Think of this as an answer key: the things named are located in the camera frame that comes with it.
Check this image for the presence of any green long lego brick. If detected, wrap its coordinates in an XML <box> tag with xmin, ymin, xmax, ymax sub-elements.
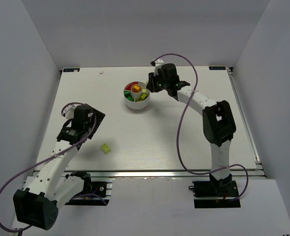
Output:
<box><xmin>124</xmin><ymin>90</ymin><xmax>134</xmax><ymax>102</ymax></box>

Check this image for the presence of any light green lego brick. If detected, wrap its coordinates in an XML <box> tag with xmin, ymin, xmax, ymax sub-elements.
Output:
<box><xmin>101</xmin><ymin>143</ymin><xmax>111</xmax><ymax>154</ymax></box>

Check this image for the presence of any red lego brick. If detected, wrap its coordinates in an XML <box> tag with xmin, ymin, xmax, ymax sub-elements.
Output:
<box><xmin>125</xmin><ymin>84</ymin><xmax>132</xmax><ymax>90</ymax></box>

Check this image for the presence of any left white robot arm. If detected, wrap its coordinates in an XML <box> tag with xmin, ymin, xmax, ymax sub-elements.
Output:
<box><xmin>13</xmin><ymin>104</ymin><xmax>106</xmax><ymax>230</ymax></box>

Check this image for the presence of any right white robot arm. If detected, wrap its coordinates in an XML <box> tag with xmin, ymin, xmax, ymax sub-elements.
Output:
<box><xmin>146</xmin><ymin>60</ymin><xmax>236</xmax><ymax>194</ymax></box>

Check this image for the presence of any white round divided container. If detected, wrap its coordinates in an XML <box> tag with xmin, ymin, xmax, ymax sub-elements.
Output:
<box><xmin>123</xmin><ymin>81</ymin><xmax>150</xmax><ymax>110</ymax></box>

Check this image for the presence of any right blue table label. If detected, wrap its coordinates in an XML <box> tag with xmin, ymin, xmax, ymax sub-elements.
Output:
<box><xmin>208</xmin><ymin>66</ymin><xmax>226</xmax><ymax>70</ymax></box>

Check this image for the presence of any blue table label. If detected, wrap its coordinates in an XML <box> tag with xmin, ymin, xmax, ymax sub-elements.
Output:
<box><xmin>63</xmin><ymin>68</ymin><xmax>80</xmax><ymax>73</ymax></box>
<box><xmin>208</xmin><ymin>66</ymin><xmax>226</xmax><ymax>70</ymax></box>

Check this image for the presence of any left blue table label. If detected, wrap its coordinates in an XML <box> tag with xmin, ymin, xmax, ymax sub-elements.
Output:
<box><xmin>63</xmin><ymin>68</ymin><xmax>80</xmax><ymax>73</ymax></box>

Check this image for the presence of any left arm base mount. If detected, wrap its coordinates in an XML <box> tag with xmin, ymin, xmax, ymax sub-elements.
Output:
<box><xmin>65</xmin><ymin>171</ymin><xmax>111</xmax><ymax>206</ymax></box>

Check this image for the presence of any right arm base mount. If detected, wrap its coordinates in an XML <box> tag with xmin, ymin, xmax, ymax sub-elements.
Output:
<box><xmin>188</xmin><ymin>180</ymin><xmax>241</xmax><ymax>209</ymax></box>

